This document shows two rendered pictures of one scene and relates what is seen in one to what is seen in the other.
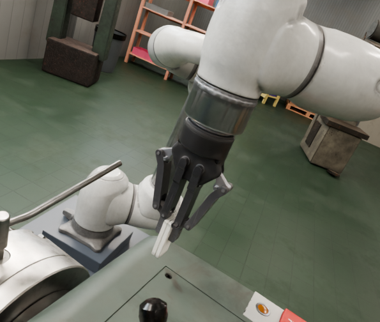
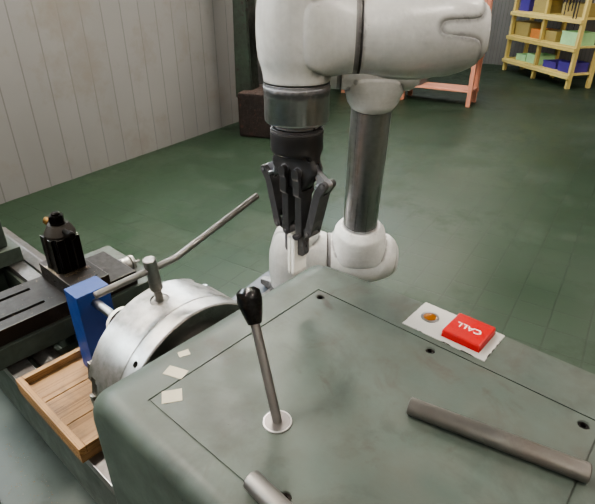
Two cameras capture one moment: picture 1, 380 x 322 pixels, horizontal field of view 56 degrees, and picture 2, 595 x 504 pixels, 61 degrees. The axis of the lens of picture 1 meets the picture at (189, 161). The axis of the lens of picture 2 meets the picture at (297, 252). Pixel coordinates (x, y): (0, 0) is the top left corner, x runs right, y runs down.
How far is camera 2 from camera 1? 0.32 m
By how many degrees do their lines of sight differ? 21
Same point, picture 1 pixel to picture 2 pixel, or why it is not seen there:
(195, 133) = (276, 136)
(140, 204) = (337, 252)
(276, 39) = (306, 20)
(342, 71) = (391, 26)
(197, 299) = (348, 314)
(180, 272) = (334, 293)
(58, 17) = (243, 64)
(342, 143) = not seen: outside the picture
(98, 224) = not seen: hidden behind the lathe
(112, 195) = not seen: hidden behind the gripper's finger
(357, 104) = (429, 54)
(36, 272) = (190, 307)
